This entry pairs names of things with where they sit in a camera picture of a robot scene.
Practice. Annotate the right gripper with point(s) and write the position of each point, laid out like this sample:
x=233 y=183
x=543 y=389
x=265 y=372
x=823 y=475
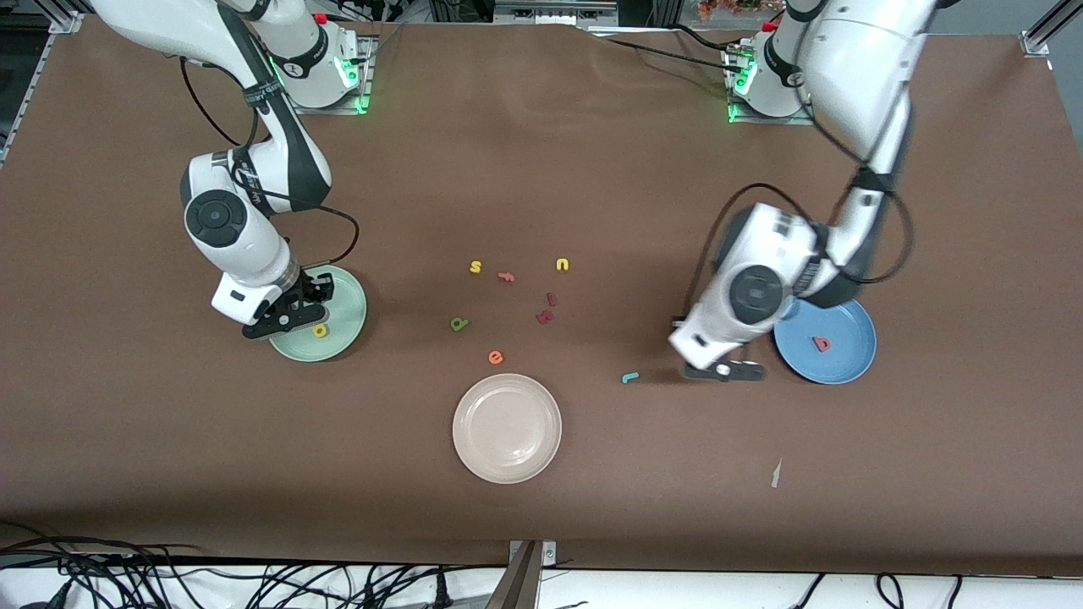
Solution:
x=310 y=289

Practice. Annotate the green letter a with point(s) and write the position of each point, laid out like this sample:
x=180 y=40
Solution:
x=453 y=325

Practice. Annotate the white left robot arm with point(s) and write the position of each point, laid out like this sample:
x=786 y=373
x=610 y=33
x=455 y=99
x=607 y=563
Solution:
x=854 y=76

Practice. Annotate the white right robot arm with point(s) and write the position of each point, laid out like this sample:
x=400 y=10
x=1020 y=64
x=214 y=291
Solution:
x=228 y=220

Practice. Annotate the light green plate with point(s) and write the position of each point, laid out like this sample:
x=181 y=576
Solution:
x=347 y=313

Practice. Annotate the blue plate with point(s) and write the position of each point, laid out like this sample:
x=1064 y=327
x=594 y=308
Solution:
x=846 y=355

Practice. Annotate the small white paper scrap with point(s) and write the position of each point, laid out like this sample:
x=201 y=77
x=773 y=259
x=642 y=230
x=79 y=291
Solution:
x=776 y=475

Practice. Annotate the brown table cover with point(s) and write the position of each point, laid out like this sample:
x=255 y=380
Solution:
x=592 y=169

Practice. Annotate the beige plate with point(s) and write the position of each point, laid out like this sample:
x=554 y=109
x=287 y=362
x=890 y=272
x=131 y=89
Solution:
x=507 y=428

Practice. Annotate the orange artificial flowers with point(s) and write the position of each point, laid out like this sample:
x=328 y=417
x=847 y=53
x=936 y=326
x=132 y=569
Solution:
x=728 y=7

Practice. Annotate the aluminium corner profile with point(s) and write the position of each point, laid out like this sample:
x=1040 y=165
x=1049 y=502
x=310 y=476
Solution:
x=1045 y=30

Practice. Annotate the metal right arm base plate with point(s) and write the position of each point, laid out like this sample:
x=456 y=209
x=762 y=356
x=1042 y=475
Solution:
x=367 y=80

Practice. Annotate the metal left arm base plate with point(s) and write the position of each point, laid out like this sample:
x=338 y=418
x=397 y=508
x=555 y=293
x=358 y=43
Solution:
x=761 y=120

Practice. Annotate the grey metal table bracket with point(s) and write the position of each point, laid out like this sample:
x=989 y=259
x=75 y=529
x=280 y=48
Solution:
x=525 y=584

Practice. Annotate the aluminium side rail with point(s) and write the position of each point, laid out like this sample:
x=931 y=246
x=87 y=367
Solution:
x=42 y=72

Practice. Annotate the aluminium frame beam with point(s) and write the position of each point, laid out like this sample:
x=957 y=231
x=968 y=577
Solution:
x=550 y=10

